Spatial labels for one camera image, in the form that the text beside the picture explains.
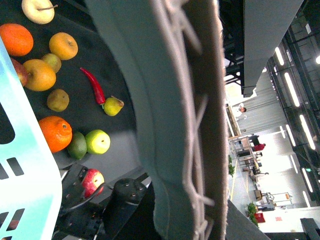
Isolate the red apple middle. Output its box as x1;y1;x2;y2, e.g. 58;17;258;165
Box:
10;57;28;87

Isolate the red yellow apple front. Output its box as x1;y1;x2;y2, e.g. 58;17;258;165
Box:
81;168;105;199

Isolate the bright green apple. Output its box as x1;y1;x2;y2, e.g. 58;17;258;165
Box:
85;129;111;155

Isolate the white pear far back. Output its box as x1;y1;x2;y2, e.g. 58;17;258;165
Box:
21;0;59;25

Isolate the golden pear apple back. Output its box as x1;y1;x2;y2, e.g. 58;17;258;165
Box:
49;32;79;61

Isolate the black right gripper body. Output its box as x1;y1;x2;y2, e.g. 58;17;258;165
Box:
52;164;150;240

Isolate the red chili pepper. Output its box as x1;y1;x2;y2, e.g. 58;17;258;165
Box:
79;67;106;106

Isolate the large orange centre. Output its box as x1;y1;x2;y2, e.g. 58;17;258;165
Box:
38;115;73;153

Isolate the orange tangerine back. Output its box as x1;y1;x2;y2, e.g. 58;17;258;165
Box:
0;23;34;57

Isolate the green avocado right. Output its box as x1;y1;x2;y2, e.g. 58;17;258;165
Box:
67;132;87;160

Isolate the small yellow green pear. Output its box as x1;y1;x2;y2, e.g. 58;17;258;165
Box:
103;96;125;117

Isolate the brown kiwi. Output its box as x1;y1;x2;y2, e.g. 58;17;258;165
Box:
41;53;62;73
46;89;70;112

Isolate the grey basket handle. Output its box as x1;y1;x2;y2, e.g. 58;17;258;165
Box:
86;0;228;240

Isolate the brown kiwi upper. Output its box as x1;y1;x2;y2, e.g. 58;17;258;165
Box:
41;53;62;73

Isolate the light teal plastic basket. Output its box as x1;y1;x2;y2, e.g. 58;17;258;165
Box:
0;43;62;240

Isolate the yellow orange pear apple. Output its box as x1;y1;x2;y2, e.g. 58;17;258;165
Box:
22;59;57;92

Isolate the brown kiwi lower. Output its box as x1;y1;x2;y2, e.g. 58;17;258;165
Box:
46;89;70;112

